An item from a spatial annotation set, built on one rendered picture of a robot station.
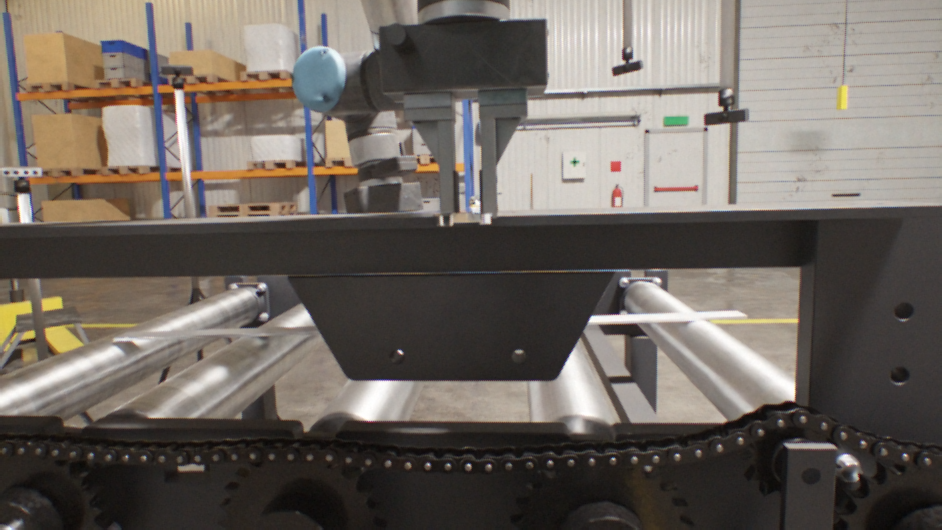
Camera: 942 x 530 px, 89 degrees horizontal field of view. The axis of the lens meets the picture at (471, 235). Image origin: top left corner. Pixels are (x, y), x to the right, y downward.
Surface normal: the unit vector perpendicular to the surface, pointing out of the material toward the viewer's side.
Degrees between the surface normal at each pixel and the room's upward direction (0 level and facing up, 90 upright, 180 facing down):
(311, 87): 86
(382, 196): 80
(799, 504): 90
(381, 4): 129
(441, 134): 90
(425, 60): 90
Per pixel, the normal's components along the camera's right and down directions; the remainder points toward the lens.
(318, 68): -0.32, 0.04
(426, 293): -0.07, 0.11
